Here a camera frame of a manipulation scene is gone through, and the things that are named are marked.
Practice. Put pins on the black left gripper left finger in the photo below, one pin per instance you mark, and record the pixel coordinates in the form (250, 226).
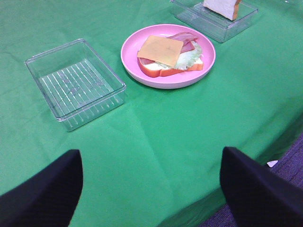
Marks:
(47, 199)

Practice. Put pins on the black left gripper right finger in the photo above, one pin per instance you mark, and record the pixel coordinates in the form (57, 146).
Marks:
(256, 196)

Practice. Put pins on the green lettuce leaf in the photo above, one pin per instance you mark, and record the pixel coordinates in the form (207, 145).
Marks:
(189, 59)

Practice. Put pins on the bread slice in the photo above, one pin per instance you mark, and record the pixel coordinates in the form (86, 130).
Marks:
(153, 70)
(227, 8)

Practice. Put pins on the yellow cheese slice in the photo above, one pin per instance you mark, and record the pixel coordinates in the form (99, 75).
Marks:
(161, 49)

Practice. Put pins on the red bacon strip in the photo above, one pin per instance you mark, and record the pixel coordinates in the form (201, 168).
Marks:
(185, 37)

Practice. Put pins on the green tablecloth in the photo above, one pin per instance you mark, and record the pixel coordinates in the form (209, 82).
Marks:
(155, 160)

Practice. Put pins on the left clear plastic container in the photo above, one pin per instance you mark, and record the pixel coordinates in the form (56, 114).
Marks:
(78, 85)

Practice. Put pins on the clear plastic container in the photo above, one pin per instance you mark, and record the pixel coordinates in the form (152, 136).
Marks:
(212, 24)
(78, 85)

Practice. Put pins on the pink round plate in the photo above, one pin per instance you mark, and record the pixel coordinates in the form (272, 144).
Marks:
(134, 42)

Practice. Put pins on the right clear plastic container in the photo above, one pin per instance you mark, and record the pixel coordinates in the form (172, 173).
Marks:
(212, 24)

